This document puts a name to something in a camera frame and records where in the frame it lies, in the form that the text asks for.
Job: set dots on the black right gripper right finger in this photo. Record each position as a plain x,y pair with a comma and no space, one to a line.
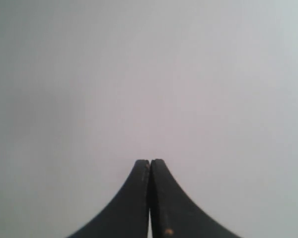
173,214

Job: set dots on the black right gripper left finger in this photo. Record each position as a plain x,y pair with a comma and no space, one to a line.
127,214

